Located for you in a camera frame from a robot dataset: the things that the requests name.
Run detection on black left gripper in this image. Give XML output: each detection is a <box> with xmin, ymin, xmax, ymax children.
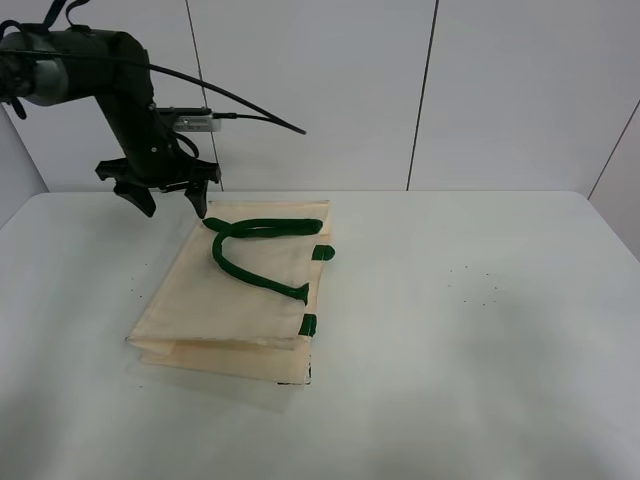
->
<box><xmin>96</xmin><ymin>94</ymin><xmax>221</xmax><ymax>219</ymax></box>

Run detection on white linen bag green handles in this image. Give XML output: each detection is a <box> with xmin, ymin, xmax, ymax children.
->
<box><xmin>126</xmin><ymin>201</ymin><xmax>335</xmax><ymax>385</ymax></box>

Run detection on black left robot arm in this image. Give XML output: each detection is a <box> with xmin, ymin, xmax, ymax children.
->
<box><xmin>1</xmin><ymin>1</ymin><xmax>221</xmax><ymax>218</ymax></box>

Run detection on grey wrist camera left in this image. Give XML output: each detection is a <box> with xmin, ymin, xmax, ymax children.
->
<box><xmin>156</xmin><ymin>107</ymin><xmax>222</xmax><ymax>133</ymax></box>

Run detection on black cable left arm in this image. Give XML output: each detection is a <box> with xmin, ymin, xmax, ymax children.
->
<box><xmin>0</xmin><ymin>47</ymin><xmax>308</xmax><ymax>136</ymax></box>

